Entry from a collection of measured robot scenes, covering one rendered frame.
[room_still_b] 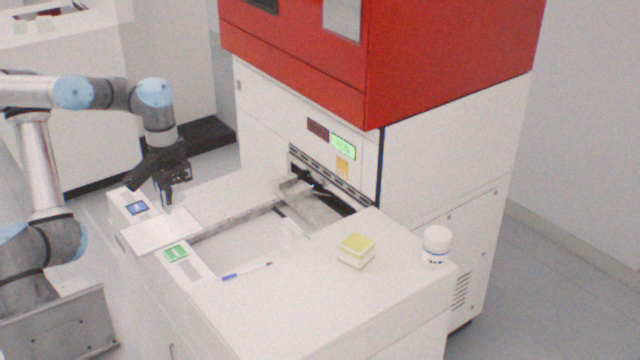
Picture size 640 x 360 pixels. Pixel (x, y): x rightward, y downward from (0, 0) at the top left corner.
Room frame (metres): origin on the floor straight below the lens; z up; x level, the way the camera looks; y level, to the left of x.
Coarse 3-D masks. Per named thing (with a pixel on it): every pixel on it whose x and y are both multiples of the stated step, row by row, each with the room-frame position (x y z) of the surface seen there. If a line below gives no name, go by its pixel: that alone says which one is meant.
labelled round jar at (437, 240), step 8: (432, 232) 1.22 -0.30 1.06; (440, 232) 1.22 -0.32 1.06; (448, 232) 1.22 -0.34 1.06; (424, 240) 1.21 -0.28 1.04; (432, 240) 1.19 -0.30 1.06; (440, 240) 1.19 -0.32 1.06; (448, 240) 1.19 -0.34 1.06; (424, 248) 1.21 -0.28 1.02; (432, 248) 1.19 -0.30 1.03; (440, 248) 1.18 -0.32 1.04; (448, 248) 1.19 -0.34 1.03; (424, 256) 1.20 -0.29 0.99; (432, 256) 1.18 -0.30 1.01; (440, 256) 1.18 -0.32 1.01; (448, 256) 1.20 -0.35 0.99; (424, 264) 1.20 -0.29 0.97; (432, 264) 1.18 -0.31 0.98; (440, 264) 1.18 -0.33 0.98
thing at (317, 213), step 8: (296, 184) 1.71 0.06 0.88; (280, 192) 1.66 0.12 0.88; (288, 200) 1.63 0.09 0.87; (296, 200) 1.62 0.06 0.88; (304, 200) 1.62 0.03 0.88; (312, 200) 1.62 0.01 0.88; (320, 200) 1.62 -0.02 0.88; (296, 208) 1.59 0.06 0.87; (304, 208) 1.57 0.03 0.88; (312, 208) 1.57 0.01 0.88; (320, 208) 1.57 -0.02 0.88; (328, 208) 1.57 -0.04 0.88; (304, 216) 1.55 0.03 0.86; (312, 216) 1.53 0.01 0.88; (320, 216) 1.53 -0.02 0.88; (328, 216) 1.53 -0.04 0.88; (336, 216) 1.53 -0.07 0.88; (312, 224) 1.52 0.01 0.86; (320, 224) 1.49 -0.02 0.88; (328, 224) 1.49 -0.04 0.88
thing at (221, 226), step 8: (272, 200) 1.66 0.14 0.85; (280, 200) 1.66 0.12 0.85; (256, 208) 1.61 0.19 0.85; (264, 208) 1.62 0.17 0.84; (232, 216) 1.57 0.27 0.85; (240, 216) 1.57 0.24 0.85; (248, 216) 1.58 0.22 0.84; (256, 216) 1.60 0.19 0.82; (216, 224) 1.53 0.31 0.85; (224, 224) 1.53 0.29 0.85; (232, 224) 1.55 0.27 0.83; (208, 232) 1.50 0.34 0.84; (216, 232) 1.51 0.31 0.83; (192, 240) 1.46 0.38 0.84; (200, 240) 1.48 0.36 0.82
